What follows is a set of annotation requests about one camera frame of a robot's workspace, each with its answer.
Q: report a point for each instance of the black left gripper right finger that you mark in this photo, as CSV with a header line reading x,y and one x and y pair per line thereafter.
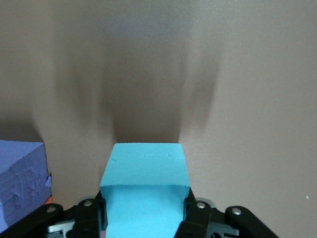
x,y
200,215

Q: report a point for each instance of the light blue foam cube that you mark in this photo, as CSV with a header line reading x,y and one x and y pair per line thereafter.
x,y
146,168

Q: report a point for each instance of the pink foam cube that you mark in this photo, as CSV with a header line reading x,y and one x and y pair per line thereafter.
x,y
102,234

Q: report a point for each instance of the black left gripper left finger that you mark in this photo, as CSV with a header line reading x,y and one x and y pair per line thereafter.
x,y
84,215

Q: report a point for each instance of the orange foam cube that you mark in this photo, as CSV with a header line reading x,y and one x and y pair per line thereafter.
x,y
49,200

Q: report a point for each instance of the purple foam cube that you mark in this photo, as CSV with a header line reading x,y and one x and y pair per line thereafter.
x,y
19,178

